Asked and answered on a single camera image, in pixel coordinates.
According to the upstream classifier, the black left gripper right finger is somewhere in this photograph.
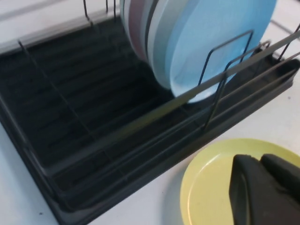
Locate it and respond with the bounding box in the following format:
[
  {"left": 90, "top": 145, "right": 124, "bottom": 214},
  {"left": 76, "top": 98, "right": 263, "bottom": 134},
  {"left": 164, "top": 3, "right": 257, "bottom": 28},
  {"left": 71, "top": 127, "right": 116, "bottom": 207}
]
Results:
[{"left": 261, "top": 153, "right": 300, "bottom": 200}]

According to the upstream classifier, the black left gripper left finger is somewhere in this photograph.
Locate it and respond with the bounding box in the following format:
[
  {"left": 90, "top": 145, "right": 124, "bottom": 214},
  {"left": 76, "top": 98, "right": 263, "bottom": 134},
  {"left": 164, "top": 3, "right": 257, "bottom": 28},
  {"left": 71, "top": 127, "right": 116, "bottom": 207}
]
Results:
[{"left": 228, "top": 153, "right": 300, "bottom": 225}]

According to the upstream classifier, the yellow plate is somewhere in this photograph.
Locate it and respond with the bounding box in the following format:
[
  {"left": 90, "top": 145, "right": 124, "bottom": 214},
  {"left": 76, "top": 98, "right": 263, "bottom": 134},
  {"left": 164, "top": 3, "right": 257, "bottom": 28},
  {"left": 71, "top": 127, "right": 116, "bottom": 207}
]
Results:
[{"left": 180, "top": 138, "right": 300, "bottom": 225}]

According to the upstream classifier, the light blue plate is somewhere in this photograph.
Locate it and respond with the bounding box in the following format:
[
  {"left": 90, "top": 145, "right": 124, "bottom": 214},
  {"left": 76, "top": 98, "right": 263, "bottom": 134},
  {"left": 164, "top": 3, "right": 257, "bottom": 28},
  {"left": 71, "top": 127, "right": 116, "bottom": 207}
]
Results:
[{"left": 169, "top": 0, "right": 278, "bottom": 104}]

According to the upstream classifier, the pale blue-green plate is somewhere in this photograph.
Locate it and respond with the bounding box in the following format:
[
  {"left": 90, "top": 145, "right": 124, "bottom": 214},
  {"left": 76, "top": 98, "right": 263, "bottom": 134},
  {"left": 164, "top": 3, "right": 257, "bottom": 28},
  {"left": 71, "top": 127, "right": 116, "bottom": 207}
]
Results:
[{"left": 147, "top": 0, "right": 188, "bottom": 91}]

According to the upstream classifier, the pink plate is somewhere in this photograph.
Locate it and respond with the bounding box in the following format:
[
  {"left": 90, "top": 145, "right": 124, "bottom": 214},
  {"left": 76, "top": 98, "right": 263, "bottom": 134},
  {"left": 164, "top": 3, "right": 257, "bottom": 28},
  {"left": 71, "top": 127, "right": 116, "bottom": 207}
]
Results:
[{"left": 127, "top": 0, "right": 150, "bottom": 62}]

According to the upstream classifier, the black dish drying rack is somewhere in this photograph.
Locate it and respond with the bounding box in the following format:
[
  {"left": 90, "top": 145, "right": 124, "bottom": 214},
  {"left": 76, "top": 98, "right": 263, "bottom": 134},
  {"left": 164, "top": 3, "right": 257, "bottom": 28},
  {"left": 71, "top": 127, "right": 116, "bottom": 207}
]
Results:
[{"left": 0, "top": 15, "right": 300, "bottom": 225}]

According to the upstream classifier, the grey-teal plate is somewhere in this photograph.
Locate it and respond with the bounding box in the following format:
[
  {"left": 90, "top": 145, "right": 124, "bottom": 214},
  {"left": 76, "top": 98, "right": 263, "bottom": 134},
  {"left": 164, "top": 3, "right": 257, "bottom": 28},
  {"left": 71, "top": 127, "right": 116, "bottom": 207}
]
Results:
[{"left": 140, "top": 0, "right": 156, "bottom": 64}]

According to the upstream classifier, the green plate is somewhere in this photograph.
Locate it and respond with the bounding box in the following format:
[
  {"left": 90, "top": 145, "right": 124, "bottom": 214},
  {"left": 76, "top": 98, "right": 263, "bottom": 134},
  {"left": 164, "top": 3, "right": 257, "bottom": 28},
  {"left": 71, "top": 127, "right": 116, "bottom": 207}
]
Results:
[{"left": 119, "top": 0, "right": 132, "bottom": 45}]

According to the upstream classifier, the black wire dish rack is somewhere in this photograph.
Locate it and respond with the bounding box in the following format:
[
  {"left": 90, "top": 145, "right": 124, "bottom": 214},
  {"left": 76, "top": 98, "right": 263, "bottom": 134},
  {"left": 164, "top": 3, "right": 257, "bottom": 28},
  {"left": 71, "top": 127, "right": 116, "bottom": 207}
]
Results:
[{"left": 17, "top": 0, "right": 300, "bottom": 211}]

